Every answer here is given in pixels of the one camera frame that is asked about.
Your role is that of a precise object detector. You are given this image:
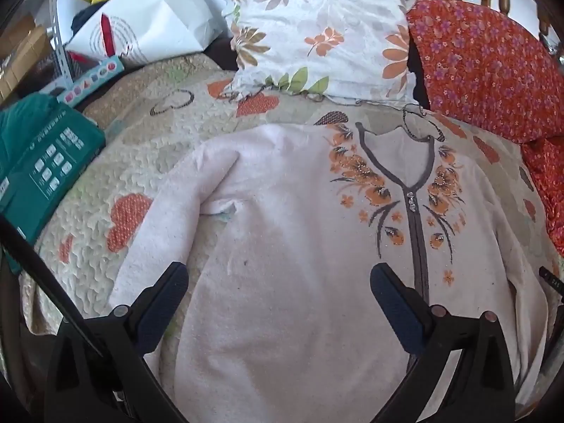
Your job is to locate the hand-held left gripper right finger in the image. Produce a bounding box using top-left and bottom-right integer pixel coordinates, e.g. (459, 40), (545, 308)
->
(369, 262), (516, 423)

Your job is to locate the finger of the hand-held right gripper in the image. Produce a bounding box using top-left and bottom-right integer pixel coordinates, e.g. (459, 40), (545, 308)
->
(538, 265), (564, 307)

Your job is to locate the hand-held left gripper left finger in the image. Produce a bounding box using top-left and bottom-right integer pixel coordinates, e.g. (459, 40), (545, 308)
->
(44, 261), (190, 423)

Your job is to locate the pink embroidered sweater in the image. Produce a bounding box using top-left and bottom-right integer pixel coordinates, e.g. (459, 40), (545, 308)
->
(108, 121), (549, 423)

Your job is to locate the quilted heart pattern bedspread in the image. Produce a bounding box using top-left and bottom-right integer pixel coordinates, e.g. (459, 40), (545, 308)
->
(18, 53), (564, 423)

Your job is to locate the green cardboard box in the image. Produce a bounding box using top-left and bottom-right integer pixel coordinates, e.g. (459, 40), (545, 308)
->
(0, 94), (107, 274)

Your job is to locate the long colourful dotted box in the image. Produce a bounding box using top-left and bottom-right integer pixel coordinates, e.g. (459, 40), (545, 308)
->
(37, 56), (124, 107)

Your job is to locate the brown cardboard box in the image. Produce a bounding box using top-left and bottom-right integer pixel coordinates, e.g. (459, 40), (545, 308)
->
(0, 13), (52, 103)

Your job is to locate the white paper bag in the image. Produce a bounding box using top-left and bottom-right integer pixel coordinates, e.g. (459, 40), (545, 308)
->
(64, 0), (225, 69)

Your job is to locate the white floral pillow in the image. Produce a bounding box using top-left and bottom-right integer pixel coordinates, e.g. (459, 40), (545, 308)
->
(219, 0), (424, 105)

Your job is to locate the perforated metal rack post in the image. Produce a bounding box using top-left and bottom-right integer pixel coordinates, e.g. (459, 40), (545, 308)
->
(46, 0), (76, 90)

